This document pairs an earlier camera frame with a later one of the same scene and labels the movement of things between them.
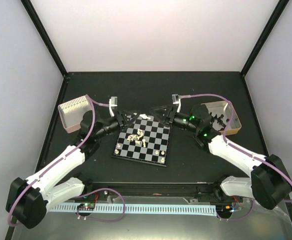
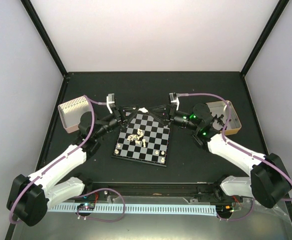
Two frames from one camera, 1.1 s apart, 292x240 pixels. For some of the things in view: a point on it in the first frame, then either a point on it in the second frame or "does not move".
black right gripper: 166,120 does not move
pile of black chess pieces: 218,120 does not move
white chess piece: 145,116 → 143,109
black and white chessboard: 145,140 does not move
